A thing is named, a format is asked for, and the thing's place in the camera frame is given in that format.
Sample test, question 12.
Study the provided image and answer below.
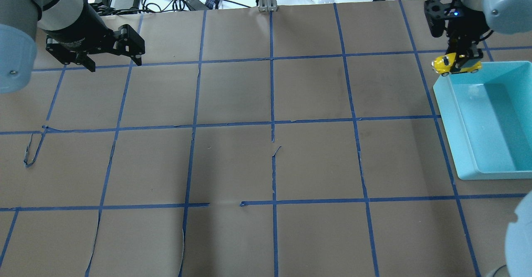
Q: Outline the yellow toy beetle car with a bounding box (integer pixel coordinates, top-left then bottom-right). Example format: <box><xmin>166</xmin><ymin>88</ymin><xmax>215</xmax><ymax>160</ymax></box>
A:
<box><xmin>431</xmin><ymin>52</ymin><xmax>483</xmax><ymax>76</ymax></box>

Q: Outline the brown paper table mat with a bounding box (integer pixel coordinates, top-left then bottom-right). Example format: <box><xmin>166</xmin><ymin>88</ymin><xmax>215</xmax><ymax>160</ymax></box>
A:
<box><xmin>1</xmin><ymin>0</ymin><xmax>531</xmax><ymax>277</ymax></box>

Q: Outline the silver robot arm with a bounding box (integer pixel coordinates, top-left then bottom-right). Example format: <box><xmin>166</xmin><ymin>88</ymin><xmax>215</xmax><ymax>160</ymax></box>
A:
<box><xmin>424</xmin><ymin>0</ymin><xmax>532</xmax><ymax>76</ymax></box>
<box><xmin>0</xmin><ymin>0</ymin><xmax>145</xmax><ymax>93</ymax></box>

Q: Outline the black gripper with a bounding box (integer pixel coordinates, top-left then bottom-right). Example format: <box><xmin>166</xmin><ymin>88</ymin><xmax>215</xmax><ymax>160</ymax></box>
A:
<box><xmin>45</xmin><ymin>3</ymin><xmax>145</xmax><ymax>72</ymax></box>
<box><xmin>424</xmin><ymin>0</ymin><xmax>491</xmax><ymax>68</ymax></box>

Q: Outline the turquoise plastic bin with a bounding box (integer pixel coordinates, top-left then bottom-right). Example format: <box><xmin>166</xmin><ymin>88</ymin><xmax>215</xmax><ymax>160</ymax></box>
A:
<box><xmin>433</xmin><ymin>61</ymin><xmax>532</xmax><ymax>180</ymax></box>

